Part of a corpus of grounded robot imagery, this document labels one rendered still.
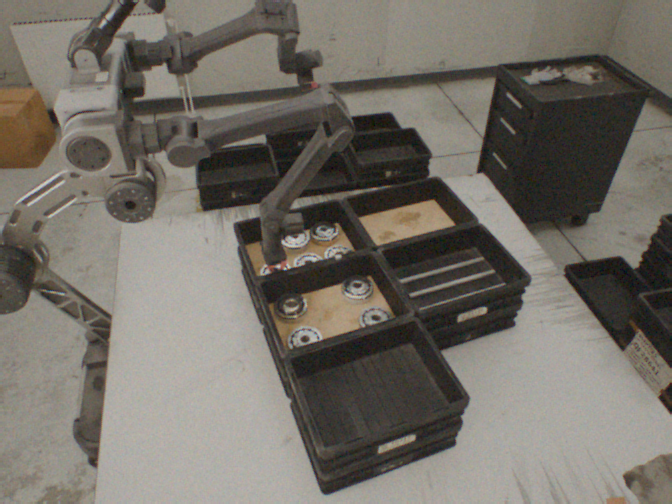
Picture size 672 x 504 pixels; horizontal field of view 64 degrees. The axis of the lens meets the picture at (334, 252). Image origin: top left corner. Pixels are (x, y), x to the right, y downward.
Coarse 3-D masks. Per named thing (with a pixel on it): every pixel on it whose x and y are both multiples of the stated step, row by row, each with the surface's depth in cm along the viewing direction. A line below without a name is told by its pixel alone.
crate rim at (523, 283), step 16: (480, 224) 184; (416, 240) 178; (496, 240) 178; (512, 256) 172; (528, 272) 167; (400, 288) 162; (496, 288) 162; (512, 288) 163; (448, 304) 157; (464, 304) 160
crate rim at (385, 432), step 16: (400, 320) 153; (416, 320) 153; (352, 336) 149; (304, 352) 145; (288, 368) 141; (448, 368) 141; (304, 400) 134; (464, 400) 134; (304, 416) 132; (416, 416) 130; (432, 416) 131; (384, 432) 127; (400, 432) 130; (320, 448) 124; (336, 448) 124; (352, 448) 126
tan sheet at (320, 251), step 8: (336, 224) 200; (344, 240) 193; (248, 248) 190; (256, 248) 190; (312, 248) 190; (320, 248) 190; (352, 248) 190; (256, 256) 187; (288, 256) 187; (296, 256) 187; (320, 256) 187; (256, 264) 184; (264, 264) 184; (288, 264) 184; (256, 272) 181
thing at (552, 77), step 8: (536, 72) 284; (544, 72) 284; (552, 72) 284; (560, 72) 283; (528, 80) 278; (536, 80) 279; (544, 80) 278; (552, 80) 279; (560, 80) 280; (568, 80) 280
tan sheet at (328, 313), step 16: (336, 288) 176; (272, 304) 171; (320, 304) 171; (336, 304) 171; (368, 304) 171; (384, 304) 171; (304, 320) 166; (320, 320) 166; (336, 320) 166; (352, 320) 166; (288, 336) 161
